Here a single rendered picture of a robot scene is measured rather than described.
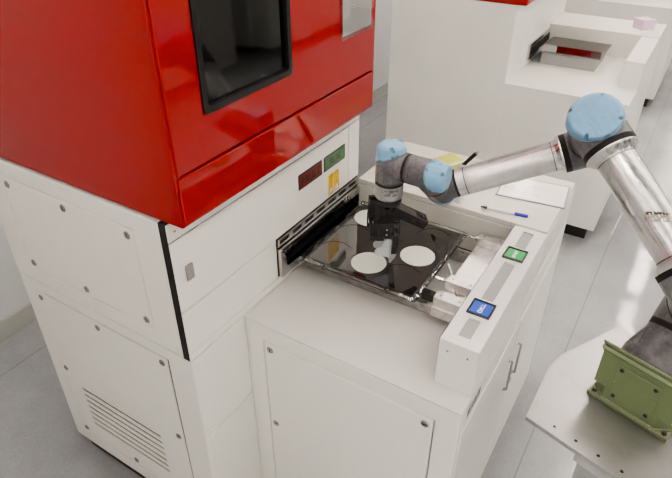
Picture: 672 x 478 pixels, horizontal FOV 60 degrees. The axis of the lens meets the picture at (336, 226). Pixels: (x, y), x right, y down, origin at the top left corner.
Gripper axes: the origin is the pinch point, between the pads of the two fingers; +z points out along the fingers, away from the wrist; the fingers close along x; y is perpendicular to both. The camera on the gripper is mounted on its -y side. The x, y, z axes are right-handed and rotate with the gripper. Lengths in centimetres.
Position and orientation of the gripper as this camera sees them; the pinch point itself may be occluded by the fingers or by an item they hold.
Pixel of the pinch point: (392, 257)
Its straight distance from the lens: 166.0
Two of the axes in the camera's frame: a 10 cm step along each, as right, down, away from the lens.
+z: 0.0, 8.4, 5.4
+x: 0.7, 5.4, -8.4
